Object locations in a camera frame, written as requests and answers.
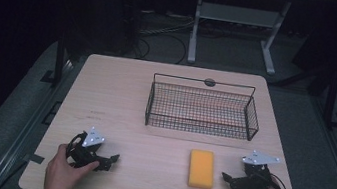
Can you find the black round table grommet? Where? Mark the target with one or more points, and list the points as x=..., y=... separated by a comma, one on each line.
x=209, y=82

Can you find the person's left hand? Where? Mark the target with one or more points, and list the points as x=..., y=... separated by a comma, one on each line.
x=60, y=176

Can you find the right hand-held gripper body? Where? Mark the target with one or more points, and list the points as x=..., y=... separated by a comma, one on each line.
x=256, y=178

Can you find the grey tape strip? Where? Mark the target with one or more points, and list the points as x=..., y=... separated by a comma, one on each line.
x=34, y=158

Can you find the yellow sponge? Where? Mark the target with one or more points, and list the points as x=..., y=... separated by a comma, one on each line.
x=201, y=169

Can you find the white metal stand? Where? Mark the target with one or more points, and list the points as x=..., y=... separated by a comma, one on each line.
x=235, y=15

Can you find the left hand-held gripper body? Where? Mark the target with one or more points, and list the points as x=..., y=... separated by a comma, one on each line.
x=85, y=154

